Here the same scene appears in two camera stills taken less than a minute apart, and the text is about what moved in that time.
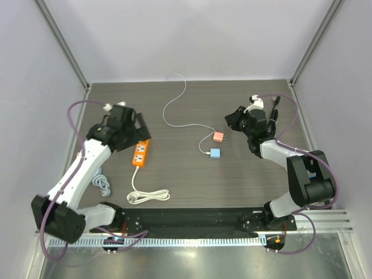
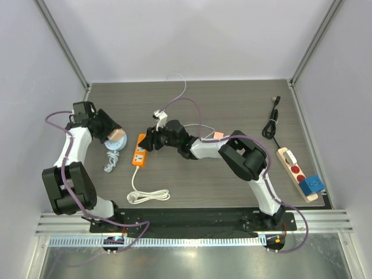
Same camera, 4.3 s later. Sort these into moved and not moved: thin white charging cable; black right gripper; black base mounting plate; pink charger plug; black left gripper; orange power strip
Moved: black left gripper; black right gripper
Not moved: thin white charging cable; orange power strip; pink charger plug; black base mounting plate
